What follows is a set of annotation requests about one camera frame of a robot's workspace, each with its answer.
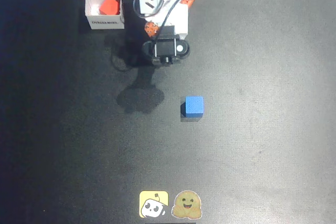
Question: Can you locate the white cardboard box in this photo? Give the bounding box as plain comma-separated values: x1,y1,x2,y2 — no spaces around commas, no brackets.
84,0,125,30

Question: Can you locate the yellow robot sticker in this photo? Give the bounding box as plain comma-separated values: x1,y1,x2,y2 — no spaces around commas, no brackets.
139,190,169,219

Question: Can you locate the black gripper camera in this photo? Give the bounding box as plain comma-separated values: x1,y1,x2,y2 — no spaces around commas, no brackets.
142,37,191,66

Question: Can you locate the red cube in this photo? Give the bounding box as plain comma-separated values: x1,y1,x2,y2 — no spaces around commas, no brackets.
99,0,121,16

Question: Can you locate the blue cube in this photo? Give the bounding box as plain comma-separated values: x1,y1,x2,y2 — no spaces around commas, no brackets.
180,95,204,118

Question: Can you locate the hugging face emoji sticker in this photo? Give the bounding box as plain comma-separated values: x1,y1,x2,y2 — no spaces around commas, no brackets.
171,190,203,219

